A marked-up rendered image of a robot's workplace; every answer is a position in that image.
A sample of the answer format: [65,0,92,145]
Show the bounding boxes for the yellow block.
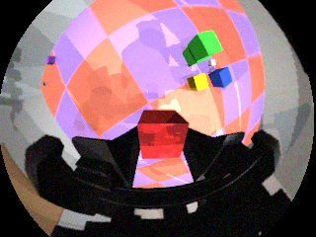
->
[187,72,209,91]

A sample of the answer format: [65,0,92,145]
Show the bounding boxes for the small beige block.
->
[207,59,216,67]

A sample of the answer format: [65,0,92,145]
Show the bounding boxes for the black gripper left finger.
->
[71,126,141,187]

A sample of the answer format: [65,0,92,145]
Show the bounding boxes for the red block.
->
[137,110,190,159]

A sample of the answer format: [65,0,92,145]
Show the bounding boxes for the green block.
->
[182,46,201,67]
[187,31,222,60]

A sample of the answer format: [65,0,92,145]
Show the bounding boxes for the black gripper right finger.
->
[183,127,245,182]

